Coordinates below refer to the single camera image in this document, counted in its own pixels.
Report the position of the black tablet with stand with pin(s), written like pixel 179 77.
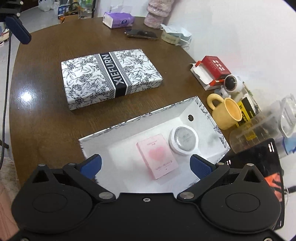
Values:
pixel 265 157

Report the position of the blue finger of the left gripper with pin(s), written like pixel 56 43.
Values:
pixel 16 27

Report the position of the round white grey tin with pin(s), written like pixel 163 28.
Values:
pixel 183 140

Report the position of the black smartphone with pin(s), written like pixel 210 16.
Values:
pixel 142 34

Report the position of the red and white carton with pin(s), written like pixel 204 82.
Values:
pixel 210 72

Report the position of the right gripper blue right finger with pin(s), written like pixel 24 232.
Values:
pixel 209 174

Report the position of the clear plastic measuring jug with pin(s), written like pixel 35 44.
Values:
pixel 277 120

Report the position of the tape roll with mask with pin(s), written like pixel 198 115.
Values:
pixel 176 35

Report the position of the yellow ceramic mug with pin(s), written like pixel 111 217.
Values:
pixel 225 112

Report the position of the purple tissue pack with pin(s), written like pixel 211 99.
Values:
pixel 118 20

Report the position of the yellow black box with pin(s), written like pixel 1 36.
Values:
pixel 248 107

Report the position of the pink heart card box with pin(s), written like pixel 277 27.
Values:
pixel 157 156

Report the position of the pink fuzzy vase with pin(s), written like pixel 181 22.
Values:
pixel 157 11

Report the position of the open floral white box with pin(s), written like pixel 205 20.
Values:
pixel 123 169

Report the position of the floral box lid XIEFURN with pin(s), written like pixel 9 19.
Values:
pixel 96 78

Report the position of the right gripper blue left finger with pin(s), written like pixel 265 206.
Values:
pixel 83 174

